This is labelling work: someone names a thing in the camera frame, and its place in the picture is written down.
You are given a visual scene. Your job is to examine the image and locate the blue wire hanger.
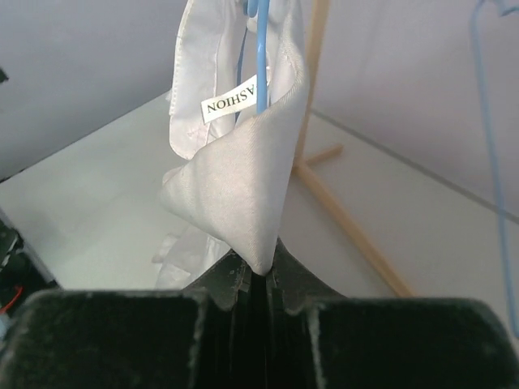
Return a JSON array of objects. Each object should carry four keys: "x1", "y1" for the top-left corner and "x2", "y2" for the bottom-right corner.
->
[
  {"x1": 241, "y1": 0, "x2": 270, "y2": 113},
  {"x1": 469, "y1": 1, "x2": 518, "y2": 338}
]

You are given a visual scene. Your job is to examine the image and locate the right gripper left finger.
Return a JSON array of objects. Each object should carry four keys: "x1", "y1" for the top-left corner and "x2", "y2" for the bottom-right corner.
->
[{"x1": 180, "y1": 251, "x2": 254, "y2": 388}]

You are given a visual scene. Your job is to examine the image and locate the wooden clothes rack frame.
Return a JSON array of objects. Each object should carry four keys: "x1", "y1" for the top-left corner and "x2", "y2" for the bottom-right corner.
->
[{"x1": 292, "y1": 1, "x2": 414, "y2": 298}]

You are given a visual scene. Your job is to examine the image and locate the white shirt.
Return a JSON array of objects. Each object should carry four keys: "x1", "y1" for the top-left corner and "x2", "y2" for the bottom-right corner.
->
[{"x1": 154, "y1": 1, "x2": 309, "y2": 289}]

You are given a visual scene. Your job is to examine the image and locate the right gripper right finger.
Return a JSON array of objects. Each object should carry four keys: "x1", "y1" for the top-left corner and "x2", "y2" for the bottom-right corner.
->
[{"x1": 265, "y1": 240, "x2": 344, "y2": 388}]

